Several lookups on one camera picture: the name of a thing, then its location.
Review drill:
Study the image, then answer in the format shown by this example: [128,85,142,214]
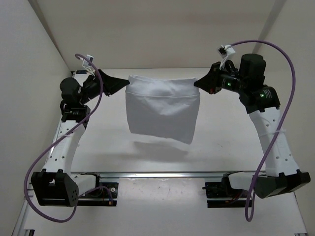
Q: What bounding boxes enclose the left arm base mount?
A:
[71,173,119,207]

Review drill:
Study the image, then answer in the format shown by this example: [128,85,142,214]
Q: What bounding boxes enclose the white front cover board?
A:
[24,178,306,236]

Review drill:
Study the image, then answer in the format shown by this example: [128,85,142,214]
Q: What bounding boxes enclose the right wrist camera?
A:
[217,45,236,58]

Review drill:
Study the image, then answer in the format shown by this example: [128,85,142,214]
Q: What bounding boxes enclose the white fabric skirt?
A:
[126,75,200,145]

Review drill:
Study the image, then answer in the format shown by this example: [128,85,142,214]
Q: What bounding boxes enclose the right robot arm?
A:
[194,54,311,199]

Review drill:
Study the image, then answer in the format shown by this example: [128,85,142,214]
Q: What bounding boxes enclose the aluminium front rail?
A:
[39,171,283,179]

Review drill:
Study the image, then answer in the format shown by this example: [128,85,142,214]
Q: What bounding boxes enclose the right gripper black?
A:
[194,61,246,94]

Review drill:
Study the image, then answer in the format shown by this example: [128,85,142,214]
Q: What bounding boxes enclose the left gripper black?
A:
[79,69,128,105]

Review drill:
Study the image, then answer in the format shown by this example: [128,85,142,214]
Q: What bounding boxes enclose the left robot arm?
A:
[31,70,129,207]

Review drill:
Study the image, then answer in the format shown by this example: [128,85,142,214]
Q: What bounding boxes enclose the left blue label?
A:
[76,70,87,74]

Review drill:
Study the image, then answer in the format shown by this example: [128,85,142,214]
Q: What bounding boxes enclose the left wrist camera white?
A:
[82,55,95,74]

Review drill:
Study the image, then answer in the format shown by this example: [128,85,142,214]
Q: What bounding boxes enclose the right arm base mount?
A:
[200,171,253,209]

